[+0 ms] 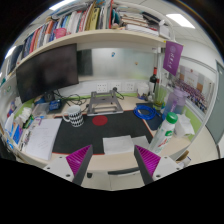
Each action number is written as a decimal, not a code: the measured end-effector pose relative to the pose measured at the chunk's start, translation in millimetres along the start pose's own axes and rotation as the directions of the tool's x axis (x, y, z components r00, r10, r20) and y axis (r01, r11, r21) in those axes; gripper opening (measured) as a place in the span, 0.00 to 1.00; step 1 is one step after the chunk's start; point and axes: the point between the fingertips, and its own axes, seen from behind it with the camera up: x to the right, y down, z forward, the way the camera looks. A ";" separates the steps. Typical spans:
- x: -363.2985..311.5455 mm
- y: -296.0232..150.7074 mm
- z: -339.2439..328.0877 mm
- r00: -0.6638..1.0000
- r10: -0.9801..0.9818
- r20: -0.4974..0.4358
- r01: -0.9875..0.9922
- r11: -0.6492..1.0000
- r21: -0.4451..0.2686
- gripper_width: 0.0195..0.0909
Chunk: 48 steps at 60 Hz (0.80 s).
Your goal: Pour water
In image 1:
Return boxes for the black computer monitor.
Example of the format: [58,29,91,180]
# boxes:
[15,43,80,104]

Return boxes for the black monitor cable bundle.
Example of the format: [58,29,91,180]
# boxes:
[56,89,89,108]

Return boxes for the clear plastic box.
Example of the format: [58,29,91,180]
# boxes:
[31,102,51,118]

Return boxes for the black desk mat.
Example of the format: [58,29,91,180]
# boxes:
[52,109,155,156]

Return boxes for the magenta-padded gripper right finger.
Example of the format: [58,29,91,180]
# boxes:
[134,144,184,186]

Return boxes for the purple hanging pennant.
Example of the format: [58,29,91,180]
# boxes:
[162,40,184,77]

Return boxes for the grey door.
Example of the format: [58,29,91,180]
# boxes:
[204,59,224,145]

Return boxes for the dark wine bottle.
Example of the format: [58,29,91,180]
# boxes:
[148,67,159,96]

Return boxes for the white drink bottle green cap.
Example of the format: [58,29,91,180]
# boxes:
[148,112,179,155]

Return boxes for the flat round red coaster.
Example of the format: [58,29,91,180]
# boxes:
[91,115,109,127]

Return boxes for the green glass tumbler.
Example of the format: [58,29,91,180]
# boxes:
[153,84,168,111]

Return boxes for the small blue box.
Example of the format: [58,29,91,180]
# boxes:
[48,99,64,113]

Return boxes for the group photo wall poster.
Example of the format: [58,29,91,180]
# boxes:
[173,64,214,114]

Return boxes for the white flat paper napkin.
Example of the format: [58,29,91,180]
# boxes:
[102,134,150,155]

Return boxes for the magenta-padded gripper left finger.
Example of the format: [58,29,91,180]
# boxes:
[43,144,94,186]

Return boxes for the white crumpled tissue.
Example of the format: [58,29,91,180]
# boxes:
[173,113,196,138]

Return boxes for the white paper sheet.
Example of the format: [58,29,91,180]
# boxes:
[24,118,63,162]

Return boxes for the black white checkered mug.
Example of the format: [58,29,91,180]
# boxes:
[62,105,85,128]

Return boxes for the grey metal laptop stand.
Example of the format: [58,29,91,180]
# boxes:
[86,89,125,117]

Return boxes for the black plug cable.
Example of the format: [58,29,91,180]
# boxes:
[113,87,125,100]

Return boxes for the white wall socket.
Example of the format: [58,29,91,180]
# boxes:
[125,81,136,92]
[111,81,122,93]
[96,82,108,93]

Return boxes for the white container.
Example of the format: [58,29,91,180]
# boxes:
[137,81,150,98]

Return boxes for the white ceiling light panels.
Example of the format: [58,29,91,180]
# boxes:
[4,0,196,59]

